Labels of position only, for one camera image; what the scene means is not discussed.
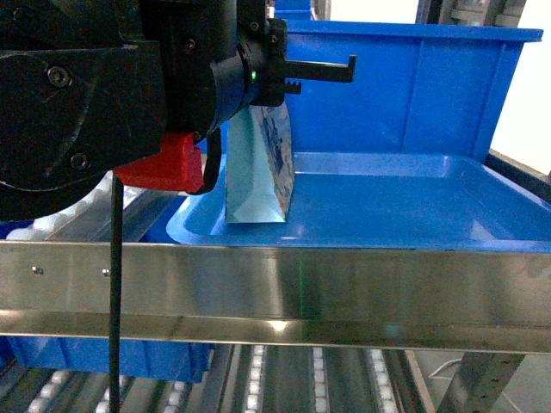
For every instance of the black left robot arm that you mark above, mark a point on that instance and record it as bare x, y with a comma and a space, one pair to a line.
136, 88

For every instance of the blue plastic tray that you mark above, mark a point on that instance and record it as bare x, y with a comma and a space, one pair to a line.
382, 201

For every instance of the blue crate under shelf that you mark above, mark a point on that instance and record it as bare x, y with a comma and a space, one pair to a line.
174, 361

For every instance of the flower gift bag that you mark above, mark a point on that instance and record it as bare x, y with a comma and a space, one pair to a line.
259, 166

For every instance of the red wrist camera mount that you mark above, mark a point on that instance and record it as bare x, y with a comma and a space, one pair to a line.
177, 167

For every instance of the large blue plastic crate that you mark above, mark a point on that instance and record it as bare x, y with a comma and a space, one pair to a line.
418, 88

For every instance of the stainless steel rack frame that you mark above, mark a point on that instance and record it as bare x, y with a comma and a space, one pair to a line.
495, 306

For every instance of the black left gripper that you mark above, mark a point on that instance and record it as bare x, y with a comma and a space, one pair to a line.
248, 64

